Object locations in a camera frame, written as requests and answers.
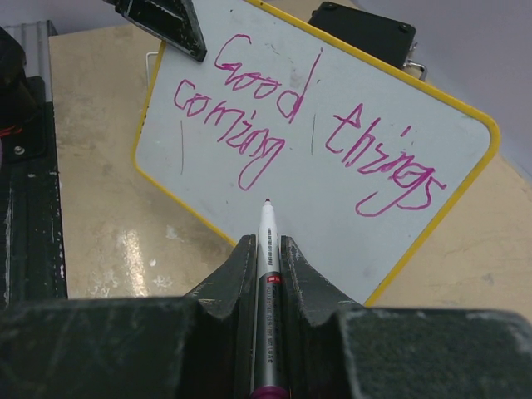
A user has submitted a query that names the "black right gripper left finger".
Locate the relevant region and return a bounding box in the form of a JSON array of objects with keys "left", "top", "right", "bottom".
[{"left": 1, "top": 235, "right": 256, "bottom": 398}]

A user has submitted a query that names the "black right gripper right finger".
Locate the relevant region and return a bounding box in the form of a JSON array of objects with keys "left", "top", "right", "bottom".
[{"left": 281, "top": 236, "right": 531, "bottom": 398}]

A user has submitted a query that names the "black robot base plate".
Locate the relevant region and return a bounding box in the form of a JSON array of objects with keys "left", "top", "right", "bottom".
[{"left": 1, "top": 20, "right": 67, "bottom": 308}]

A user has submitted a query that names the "white marker pen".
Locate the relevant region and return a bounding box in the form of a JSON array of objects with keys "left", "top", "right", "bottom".
[{"left": 250, "top": 199, "right": 289, "bottom": 398}]

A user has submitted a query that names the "whiteboard metal stand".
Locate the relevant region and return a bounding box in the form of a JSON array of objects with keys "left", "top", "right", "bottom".
[{"left": 145, "top": 51, "right": 160, "bottom": 88}]

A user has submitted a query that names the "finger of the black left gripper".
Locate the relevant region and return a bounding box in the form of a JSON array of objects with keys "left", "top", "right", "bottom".
[{"left": 105, "top": 0, "right": 207, "bottom": 62}]

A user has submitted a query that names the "black hard case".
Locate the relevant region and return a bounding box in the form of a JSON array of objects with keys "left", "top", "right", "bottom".
[{"left": 308, "top": 2, "right": 428, "bottom": 81}]

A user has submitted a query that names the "yellow framed whiteboard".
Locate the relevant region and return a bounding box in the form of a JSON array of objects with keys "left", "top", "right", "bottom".
[{"left": 134, "top": 1, "right": 500, "bottom": 304}]

